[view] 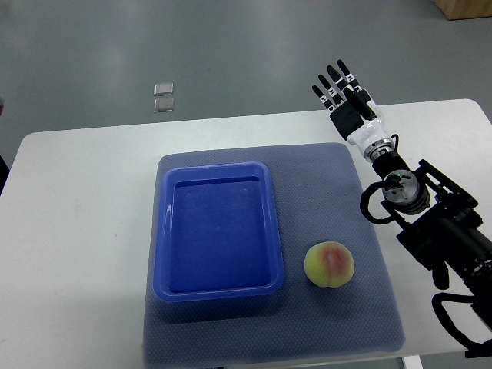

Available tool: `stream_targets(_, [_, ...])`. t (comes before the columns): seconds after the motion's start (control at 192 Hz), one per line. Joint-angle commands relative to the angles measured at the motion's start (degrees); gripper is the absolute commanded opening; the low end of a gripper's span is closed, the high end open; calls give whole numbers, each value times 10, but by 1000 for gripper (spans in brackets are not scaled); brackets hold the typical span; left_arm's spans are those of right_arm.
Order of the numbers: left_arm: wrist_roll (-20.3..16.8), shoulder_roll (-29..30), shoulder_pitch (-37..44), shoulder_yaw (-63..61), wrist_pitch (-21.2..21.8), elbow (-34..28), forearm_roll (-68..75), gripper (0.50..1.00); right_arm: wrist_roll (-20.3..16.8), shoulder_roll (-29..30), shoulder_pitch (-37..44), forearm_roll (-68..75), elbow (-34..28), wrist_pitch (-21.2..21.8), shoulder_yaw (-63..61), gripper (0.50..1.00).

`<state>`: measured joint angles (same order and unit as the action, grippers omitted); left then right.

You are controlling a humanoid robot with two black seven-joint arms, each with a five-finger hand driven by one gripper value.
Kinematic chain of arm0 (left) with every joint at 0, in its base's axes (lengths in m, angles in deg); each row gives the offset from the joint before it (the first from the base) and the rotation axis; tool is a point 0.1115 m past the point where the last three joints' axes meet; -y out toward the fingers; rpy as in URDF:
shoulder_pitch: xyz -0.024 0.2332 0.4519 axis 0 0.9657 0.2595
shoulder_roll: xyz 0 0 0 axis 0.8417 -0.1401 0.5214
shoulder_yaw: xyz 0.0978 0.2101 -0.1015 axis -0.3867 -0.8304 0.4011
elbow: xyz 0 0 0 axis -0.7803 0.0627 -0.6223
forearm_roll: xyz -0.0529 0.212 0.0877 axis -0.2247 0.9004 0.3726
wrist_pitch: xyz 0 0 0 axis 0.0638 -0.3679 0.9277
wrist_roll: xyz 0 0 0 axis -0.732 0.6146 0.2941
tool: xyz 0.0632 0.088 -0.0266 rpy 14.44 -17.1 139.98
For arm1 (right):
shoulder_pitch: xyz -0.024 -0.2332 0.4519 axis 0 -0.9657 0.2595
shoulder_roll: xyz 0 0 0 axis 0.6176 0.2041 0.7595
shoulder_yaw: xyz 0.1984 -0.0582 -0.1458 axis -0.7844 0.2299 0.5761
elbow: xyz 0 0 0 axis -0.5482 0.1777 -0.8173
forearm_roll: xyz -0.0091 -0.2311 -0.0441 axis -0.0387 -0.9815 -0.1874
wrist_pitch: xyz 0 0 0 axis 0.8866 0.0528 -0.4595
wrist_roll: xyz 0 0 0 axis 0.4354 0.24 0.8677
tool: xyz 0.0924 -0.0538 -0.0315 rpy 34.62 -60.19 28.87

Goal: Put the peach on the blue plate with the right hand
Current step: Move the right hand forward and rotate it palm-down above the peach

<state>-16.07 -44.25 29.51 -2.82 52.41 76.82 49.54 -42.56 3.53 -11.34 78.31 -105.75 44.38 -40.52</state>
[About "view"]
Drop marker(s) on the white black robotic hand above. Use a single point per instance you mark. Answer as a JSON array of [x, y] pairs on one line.
[[352, 110]]

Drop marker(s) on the green red peach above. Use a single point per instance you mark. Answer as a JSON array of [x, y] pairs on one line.
[[329, 265]]

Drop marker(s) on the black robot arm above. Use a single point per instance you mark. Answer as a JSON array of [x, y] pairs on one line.
[[439, 228]]

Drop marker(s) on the blue grey mat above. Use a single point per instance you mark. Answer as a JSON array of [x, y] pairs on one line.
[[316, 195]]

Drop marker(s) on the wooden box corner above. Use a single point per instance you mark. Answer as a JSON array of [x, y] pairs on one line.
[[464, 9]]

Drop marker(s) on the blue plastic tray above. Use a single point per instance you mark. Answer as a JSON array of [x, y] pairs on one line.
[[217, 234]]

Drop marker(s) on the upper clear floor tile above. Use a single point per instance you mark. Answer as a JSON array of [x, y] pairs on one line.
[[163, 88]]

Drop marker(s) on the white table leg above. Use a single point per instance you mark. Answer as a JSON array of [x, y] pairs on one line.
[[412, 362]]

